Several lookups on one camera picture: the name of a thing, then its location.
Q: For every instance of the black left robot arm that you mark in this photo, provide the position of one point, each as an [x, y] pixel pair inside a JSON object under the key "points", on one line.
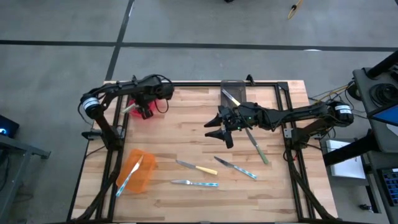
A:
{"points": [[105, 130]]}

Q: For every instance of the grey side desk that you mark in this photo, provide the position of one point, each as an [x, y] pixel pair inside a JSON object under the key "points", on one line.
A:
{"points": [[28, 149]]}

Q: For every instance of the reddish pink plastic bin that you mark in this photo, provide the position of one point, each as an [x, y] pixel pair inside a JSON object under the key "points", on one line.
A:
{"points": [[135, 112]]}

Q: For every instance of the grey equipment cart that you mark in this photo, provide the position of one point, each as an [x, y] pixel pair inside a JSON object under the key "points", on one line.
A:
{"points": [[362, 93]]}

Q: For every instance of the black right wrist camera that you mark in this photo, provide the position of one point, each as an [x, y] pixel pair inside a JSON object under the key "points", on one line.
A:
{"points": [[228, 141]]}

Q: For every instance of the white box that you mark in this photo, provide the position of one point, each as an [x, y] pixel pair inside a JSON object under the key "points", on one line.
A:
{"points": [[345, 168]]}

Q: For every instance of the small black floor object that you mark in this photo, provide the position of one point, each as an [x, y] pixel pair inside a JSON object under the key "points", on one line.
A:
{"points": [[365, 208]]}

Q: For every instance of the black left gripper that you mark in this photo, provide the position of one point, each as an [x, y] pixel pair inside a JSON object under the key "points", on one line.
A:
{"points": [[157, 88]]}

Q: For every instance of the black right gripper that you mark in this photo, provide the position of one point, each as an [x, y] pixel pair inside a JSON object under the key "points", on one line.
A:
{"points": [[239, 116]]}

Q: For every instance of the black aluminium table frame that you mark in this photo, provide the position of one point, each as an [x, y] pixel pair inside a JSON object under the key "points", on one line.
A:
{"points": [[192, 84]]}

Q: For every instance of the grey translucent plastic bin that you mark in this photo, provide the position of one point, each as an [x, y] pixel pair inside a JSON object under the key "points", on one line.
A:
{"points": [[236, 87]]}

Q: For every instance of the blue-patterned fork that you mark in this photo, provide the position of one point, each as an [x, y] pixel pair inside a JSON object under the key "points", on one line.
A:
{"points": [[202, 184], [124, 183]]}

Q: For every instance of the blue flat panel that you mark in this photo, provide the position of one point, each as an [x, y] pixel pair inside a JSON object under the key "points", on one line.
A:
{"points": [[388, 116]]}

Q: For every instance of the black keyboard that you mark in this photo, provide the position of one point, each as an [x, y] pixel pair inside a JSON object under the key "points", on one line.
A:
{"points": [[391, 186]]}

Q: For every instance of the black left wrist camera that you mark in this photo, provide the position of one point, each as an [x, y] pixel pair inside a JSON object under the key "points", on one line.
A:
{"points": [[146, 112]]}

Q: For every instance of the black device with blue light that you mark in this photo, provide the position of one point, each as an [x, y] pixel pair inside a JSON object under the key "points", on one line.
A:
{"points": [[11, 126]]}

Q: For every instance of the blue-patterned knife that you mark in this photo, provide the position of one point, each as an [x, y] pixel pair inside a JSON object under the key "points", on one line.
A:
{"points": [[242, 171]]}

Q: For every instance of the black support bar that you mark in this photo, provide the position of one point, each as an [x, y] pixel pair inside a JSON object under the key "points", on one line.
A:
{"points": [[348, 151]]}

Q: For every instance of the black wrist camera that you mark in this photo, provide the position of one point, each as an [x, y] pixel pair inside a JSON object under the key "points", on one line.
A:
{"points": [[228, 141], [146, 112]]}

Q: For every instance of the orange translucent plastic bin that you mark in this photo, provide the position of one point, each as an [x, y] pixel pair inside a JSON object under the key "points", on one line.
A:
{"points": [[146, 168]]}

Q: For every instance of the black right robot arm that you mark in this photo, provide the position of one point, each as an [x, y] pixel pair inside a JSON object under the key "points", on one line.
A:
{"points": [[295, 115]]}

